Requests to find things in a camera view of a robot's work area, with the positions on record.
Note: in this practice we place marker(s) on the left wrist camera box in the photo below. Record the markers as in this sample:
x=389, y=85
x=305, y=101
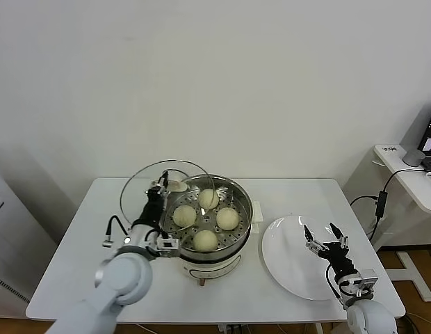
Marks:
x=168, y=246

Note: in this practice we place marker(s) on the stainless steel steamer basket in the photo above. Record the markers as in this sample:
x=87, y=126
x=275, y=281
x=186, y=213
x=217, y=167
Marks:
x=236, y=195

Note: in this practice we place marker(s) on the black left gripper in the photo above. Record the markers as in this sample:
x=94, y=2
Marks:
x=151, y=208

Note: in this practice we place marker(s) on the white table leg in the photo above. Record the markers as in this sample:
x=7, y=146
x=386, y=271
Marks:
x=318, y=329

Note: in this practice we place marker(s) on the grey round speaker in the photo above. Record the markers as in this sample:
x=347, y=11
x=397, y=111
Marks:
x=413, y=158

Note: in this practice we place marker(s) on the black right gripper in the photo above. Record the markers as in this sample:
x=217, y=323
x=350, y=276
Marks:
x=338, y=258

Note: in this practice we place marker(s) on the white steamed baozi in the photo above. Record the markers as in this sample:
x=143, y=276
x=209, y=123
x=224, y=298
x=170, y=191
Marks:
x=184, y=216
x=227, y=218
x=205, y=240
x=208, y=199

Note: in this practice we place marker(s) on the white side desk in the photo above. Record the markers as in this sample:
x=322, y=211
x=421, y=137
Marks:
x=410, y=188

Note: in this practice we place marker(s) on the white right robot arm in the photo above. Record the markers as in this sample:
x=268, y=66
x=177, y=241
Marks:
x=370, y=318

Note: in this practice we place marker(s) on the white round plate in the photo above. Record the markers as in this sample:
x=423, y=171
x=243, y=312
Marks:
x=288, y=257

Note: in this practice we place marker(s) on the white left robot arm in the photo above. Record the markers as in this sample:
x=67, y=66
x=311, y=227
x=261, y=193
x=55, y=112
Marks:
x=123, y=275

